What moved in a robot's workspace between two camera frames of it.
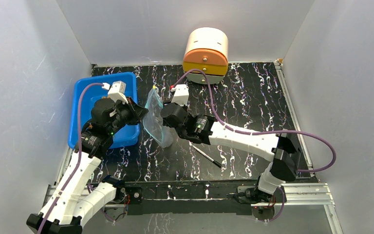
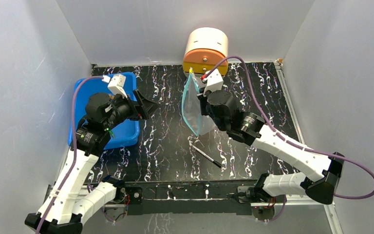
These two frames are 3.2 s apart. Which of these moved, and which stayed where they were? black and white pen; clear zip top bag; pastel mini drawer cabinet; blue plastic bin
Moved: clear zip top bag
Stayed: pastel mini drawer cabinet; black and white pen; blue plastic bin
